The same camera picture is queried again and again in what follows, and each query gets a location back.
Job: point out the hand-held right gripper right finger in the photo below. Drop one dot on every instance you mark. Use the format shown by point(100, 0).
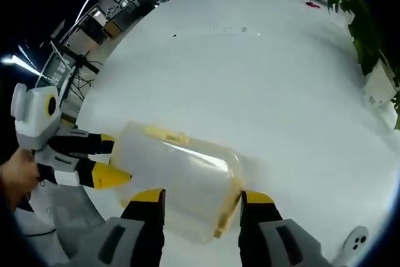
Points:
point(259, 235)

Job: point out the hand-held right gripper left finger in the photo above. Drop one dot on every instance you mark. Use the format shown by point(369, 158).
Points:
point(125, 242)

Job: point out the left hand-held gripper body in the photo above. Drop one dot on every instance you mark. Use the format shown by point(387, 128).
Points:
point(34, 129)

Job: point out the clear plastic container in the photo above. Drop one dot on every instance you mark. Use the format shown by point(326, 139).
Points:
point(175, 179)

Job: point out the person's left hand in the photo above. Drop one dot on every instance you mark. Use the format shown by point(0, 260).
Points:
point(15, 173)

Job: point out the screen on stand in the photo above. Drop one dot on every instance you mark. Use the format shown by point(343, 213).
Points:
point(57, 70)

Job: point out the black tripod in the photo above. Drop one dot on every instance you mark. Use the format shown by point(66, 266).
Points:
point(79, 59)

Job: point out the white part with dark dots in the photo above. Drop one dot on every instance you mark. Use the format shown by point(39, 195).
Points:
point(356, 242)

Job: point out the beige cabinet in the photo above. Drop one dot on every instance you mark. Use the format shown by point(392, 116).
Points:
point(113, 29)

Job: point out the white plant pot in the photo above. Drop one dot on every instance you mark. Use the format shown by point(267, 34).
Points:
point(379, 85)

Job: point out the green potted plant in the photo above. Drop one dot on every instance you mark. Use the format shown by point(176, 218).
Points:
point(365, 38)

